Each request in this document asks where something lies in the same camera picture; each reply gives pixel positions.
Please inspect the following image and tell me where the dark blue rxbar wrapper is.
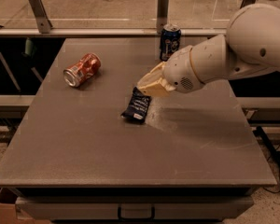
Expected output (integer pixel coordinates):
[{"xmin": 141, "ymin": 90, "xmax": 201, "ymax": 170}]
[{"xmin": 121, "ymin": 87, "xmax": 151, "ymax": 123}]

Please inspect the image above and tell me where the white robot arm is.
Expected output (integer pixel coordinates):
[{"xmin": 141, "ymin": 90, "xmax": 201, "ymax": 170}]
[{"xmin": 137, "ymin": 4, "xmax": 280, "ymax": 97}]

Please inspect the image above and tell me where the blue pepsi can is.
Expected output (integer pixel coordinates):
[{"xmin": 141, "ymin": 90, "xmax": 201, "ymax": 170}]
[{"xmin": 160, "ymin": 23, "xmax": 181, "ymax": 61}]

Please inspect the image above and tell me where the orange soda can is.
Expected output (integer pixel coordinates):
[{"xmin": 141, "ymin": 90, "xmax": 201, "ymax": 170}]
[{"xmin": 63, "ymin": 53, "xmax": 101, "ymax": 88}]

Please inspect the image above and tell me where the black stand leg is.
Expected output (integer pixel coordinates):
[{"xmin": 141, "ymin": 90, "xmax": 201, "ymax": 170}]
[{"xmin": 254, "ymin": 126, "xmax": 280, "ymax": 173}]

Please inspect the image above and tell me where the cardboard box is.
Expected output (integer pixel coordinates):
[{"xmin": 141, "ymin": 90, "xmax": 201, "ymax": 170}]
[{"xmin": 0, "ymin": 189, "xmax": 51, "ymax": 224}]

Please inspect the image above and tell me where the middle metal bracket post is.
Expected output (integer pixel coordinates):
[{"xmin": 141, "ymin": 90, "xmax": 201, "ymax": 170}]
[{"xmin": 156, "ymin": 0, "xmax": 169, "ymax": 33}]

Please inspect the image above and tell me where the left metal bracket post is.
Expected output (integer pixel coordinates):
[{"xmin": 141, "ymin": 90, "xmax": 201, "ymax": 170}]
[{"xmin": 28, "ymin": 0, "xmax": 52, "ymax": 34}]

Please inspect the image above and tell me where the grey drawer with handle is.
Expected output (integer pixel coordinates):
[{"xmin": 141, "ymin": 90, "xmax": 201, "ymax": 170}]
[{"xmin": 16, "ymin": 196, "xmax": 254, "ymax": 221}]

